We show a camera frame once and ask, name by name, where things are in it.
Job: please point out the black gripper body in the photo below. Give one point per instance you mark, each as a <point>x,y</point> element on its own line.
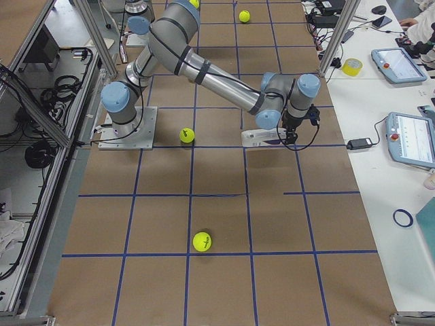
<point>291,123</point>

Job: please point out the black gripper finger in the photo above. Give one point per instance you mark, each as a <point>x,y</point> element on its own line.
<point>287,137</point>
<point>293,137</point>

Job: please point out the white tennis ball can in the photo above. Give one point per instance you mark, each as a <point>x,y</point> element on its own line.
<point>261,137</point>

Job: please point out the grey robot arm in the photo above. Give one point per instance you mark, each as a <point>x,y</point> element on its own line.
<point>281,104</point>

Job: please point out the yellow tennis ball centre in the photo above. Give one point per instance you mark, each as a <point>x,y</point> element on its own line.
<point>186,135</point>

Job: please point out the yellow tennis ball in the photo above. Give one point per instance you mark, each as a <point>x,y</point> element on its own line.
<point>244,16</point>
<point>186,135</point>
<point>202,242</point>
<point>195,3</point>

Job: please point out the yellow tennis ball upper left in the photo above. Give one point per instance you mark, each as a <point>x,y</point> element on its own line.
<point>244,16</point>

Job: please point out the yellow tennis ball right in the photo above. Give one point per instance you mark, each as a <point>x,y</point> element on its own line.
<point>202,242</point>

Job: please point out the yellow tennis ball lower left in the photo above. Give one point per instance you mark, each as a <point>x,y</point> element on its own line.
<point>195,3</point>

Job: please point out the black power adapter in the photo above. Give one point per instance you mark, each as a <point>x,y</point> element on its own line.
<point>361,143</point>

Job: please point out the yellow tape roll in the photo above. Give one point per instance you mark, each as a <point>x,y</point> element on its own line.
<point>352,67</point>

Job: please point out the right teach pendant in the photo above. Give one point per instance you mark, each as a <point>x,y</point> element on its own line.
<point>410,139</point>

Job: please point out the teach pendant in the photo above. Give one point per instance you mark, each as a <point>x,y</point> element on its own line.
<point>410,139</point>
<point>397,66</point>

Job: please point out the left teach pendant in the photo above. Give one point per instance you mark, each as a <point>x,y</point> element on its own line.
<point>397,66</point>

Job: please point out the black smartphone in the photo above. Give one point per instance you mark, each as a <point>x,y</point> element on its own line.
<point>381,22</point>

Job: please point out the aluminium frame post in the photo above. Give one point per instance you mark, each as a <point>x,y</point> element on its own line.
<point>344,20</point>

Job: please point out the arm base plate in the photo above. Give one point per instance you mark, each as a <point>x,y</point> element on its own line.
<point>139,134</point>
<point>135,40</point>

